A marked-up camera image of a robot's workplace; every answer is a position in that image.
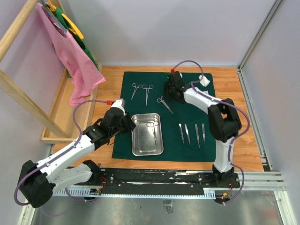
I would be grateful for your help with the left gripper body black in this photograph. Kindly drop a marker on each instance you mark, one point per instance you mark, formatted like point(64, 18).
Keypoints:
point(125, 126)

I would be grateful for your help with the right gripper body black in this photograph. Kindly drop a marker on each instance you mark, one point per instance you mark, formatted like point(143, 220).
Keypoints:
point(168, 92)

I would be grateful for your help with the steel surgical scissors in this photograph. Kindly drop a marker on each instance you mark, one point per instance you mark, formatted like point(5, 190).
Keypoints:
point(161, 100)

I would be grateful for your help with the white gauze roll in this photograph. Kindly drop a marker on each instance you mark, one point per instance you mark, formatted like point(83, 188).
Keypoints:
point(204, 81)

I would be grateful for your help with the steel forceps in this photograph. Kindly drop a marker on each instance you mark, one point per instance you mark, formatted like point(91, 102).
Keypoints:
point(147, 89)
point(136, 87)

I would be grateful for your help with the steel instrument tray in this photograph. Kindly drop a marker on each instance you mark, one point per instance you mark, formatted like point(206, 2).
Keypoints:
point(142, 136)

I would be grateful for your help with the dark green surgical cloth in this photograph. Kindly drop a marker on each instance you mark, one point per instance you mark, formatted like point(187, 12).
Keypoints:
point(174, 149)

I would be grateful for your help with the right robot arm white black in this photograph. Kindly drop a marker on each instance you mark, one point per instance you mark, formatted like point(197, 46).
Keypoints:
point(224, 122)

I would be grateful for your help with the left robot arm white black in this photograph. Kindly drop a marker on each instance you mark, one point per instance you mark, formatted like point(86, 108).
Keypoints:
point(40, 180)

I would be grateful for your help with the steel needle holder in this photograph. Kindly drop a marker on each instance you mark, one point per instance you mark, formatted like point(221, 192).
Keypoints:
point(152, 126)

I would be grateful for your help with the pink cloth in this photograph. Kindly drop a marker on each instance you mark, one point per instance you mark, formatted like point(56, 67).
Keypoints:
point(86, 76)

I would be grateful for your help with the green garment on hanger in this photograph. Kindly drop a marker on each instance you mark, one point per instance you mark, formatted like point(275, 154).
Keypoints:
point(80, 42)

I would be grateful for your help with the yellow hanger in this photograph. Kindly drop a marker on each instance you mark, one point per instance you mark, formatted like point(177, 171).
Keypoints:
point(73, 28)

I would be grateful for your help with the grey hanger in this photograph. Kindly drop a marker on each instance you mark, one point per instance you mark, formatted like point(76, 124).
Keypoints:
point(53, 19)

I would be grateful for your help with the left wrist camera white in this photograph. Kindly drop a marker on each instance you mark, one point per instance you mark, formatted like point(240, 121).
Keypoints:
point(120, 104)

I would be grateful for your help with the wooden rack frame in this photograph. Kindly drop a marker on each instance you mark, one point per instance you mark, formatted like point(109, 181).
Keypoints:
point(33, 65)

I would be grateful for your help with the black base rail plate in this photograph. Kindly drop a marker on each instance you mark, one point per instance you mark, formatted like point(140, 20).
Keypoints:
point(158, 182)

